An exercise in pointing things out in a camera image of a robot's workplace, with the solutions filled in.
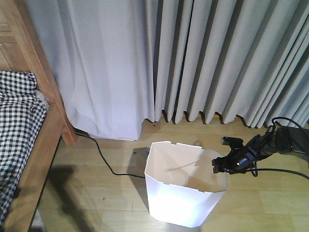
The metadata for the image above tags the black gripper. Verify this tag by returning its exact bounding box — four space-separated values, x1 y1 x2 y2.
212 147 257 174

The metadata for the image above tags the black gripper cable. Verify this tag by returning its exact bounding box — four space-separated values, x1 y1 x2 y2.
246 117 309 181

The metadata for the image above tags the wooden bed frame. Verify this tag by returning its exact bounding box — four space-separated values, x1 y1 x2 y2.
0 0 76 232

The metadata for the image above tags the black white checkered bedding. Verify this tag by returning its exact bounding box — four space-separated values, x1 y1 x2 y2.
0 71 48 223

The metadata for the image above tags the grey pleated curtain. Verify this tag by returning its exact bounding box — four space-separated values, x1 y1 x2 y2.
142 0 309 128

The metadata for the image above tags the gripper mounted camera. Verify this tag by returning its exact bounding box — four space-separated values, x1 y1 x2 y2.
221 136 244 152

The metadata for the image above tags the white plastic trash bin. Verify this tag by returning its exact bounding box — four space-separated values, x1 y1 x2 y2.
144 141 227 228

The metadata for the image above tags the white sheer curtain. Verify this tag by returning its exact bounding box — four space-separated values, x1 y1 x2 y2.
26 0 154 140

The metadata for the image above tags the black socket power cord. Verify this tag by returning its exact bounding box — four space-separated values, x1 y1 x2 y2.
74 128 145 178

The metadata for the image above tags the floor power socket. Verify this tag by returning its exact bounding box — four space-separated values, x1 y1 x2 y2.
133 147 150 160

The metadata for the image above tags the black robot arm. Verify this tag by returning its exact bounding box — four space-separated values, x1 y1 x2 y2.
212 126 309 176

